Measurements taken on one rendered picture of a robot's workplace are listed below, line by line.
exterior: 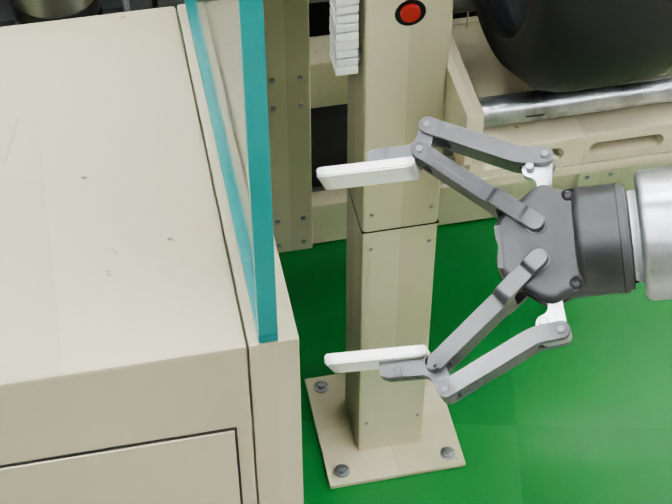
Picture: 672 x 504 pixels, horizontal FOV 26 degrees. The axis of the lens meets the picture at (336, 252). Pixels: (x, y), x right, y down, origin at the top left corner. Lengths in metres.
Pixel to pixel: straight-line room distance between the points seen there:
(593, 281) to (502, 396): 2.01
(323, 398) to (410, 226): 0.64
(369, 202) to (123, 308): 0.98
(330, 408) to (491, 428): 0.32
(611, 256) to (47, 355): 0.63
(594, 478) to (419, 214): 0.74
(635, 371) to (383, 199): 0.90
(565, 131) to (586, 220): 1.27
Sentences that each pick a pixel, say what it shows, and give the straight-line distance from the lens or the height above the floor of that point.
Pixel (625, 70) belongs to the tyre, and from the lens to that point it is 2.08.
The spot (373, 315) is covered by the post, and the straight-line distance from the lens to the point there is 2.56.
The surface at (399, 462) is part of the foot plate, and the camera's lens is 2.85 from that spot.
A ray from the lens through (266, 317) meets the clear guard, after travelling 1.36.
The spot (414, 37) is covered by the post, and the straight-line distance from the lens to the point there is 2.15.
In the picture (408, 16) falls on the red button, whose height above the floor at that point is 1.06.
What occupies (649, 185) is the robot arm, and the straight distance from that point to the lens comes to 0.98.
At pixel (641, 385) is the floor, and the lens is 3.04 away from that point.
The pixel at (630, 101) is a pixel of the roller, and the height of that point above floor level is 0.90.
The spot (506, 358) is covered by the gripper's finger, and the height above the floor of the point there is 1.59.
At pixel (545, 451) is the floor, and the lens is 2.91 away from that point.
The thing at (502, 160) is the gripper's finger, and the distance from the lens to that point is 1.02.
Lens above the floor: 2.34
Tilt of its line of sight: 46 degrees down
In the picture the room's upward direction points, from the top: straight up
